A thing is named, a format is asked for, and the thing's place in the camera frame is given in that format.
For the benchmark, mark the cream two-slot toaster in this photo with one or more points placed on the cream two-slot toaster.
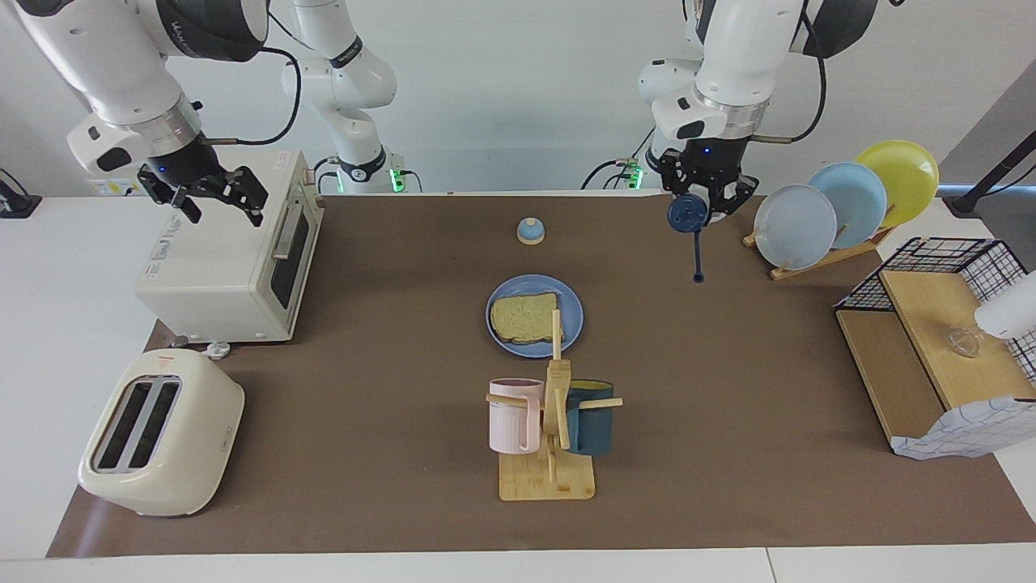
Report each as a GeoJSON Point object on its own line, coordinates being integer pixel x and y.
{"type": "Point", "coordinates": [178, 453]}

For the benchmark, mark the light blue plate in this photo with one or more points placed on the light blue plate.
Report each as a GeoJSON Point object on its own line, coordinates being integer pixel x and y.
{"type": "Point", "coordinates": [858, 198]}

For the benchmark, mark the white cylindrical object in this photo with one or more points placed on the white cylindrical object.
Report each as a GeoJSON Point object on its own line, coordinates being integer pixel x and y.
{"type": "Point", "coordinates": [1012, 312]}

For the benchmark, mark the brown table mat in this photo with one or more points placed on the brown table mat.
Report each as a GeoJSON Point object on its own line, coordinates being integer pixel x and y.
{"type": "Point", "coordinates": [405, 453]}

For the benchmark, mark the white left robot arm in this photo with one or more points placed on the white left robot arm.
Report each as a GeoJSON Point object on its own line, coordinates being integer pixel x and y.
{"type": "Point", "coordinates": [745, 48]}

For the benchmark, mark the toasted bread slice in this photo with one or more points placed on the toasted bread slice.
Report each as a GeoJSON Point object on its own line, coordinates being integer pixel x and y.
{"type": "Point", "coordinates": [522, 318]}

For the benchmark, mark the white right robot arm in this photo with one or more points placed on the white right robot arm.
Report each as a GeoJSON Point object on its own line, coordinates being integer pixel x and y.
{"type": "Point", "coordinates": [105, 57]}

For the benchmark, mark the wooden plate rack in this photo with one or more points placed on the wooden plate rack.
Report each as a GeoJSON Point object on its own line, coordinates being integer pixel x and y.
{"type": "Point", "coordinates": [817, 263]}

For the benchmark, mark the periwinkle blue plate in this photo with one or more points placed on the periwinkle blue plate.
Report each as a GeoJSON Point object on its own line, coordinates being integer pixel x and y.
{"type": "Point", "coordinates": [571, 324]}

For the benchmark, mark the small blue jar wooden knob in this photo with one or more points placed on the small blue jar wooden knob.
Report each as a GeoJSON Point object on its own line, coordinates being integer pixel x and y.
{"type": "Point", "coordinates": [530, 233]}

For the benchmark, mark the black clamp mount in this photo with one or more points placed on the black clamp mount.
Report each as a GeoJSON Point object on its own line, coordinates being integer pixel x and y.
{"type": "Point", "coordinates": [16, 206]}

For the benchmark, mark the yellow plate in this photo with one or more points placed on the yellow plate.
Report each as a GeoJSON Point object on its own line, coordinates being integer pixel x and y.
{"type": "Point", "coordinates": [906, 174]}

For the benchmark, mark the black stand pole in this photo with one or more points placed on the black stand pole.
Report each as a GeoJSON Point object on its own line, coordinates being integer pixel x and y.
{"type": "Point", "coordinates": [995, 174]}

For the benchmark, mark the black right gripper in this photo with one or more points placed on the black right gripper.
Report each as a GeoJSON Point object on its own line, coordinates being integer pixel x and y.
{"type": "Point", "coordinates": [186, 162]}

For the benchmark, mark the pale grey plate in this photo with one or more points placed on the pale grey plate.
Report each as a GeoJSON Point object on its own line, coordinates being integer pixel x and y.
{"type": "Point", "coordinates": [793, 227]}

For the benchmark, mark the pink mug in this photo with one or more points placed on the pink mug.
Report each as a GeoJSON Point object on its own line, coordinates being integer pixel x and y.
{"type": "Point", "coordinates": [510, 421]}

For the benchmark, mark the dark teal mug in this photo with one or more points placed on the dark teal mug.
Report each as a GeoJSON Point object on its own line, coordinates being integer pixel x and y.
{"type": "Point", "coordinates": [591, 429]}

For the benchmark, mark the blue-capped translucent squeeze bottle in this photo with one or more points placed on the blue-capped translucent squeeze bottle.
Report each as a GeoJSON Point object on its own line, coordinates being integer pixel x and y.
{"type": "Point", "coordinates": [686, 214]}

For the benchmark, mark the white wall power outlet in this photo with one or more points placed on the white wall power outlet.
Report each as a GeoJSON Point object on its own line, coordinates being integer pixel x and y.
{"type": "Point", "coordinates": [109, 188]}

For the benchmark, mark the white toaster oven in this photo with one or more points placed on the white toaster oven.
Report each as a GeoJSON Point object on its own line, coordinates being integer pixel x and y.
{"type": "Point", "coordinates": [218, 275]}

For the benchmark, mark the small clear glass bowl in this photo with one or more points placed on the small clear glass bowl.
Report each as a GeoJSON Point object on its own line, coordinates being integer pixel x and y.
{"type": "Point", "coordinates": [961, 342]}

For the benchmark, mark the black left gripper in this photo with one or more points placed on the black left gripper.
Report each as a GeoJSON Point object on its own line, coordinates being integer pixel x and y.
{"type": "Point", "coordinates": [712, 162]}

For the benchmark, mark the wooden mug tree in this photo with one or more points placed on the wooden mug tree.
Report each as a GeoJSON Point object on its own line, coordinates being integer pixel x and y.
{"type": "Point", "coordinates": [550, 482]}

